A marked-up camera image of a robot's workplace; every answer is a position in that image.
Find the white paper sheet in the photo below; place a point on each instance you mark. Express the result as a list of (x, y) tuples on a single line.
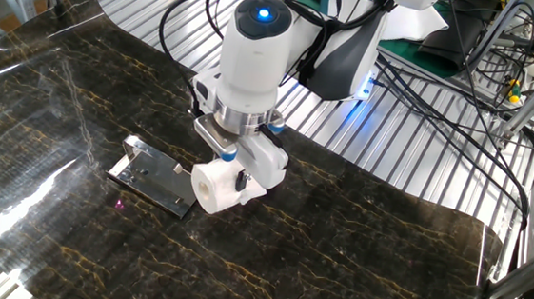
[(415, 25)]

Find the green cutting mat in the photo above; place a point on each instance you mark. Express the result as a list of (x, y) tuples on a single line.
[(412, 58)]

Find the white toilet paper roll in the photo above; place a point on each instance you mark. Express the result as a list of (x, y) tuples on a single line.
[(218, 191)]

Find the black marble pattern mat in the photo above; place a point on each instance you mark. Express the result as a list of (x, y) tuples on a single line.
[(287, 256)]

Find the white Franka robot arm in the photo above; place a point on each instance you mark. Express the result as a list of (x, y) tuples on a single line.
[(254, 72)]

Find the black pouch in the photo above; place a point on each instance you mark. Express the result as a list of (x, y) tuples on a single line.
[(452, 40)]

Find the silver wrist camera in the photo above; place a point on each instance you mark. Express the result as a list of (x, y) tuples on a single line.
[(215, 138)]

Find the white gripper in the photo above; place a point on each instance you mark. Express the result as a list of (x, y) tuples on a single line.
[(266, 161)]

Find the chrome paper roll holder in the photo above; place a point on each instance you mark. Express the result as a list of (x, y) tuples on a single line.
[(155, 176)]

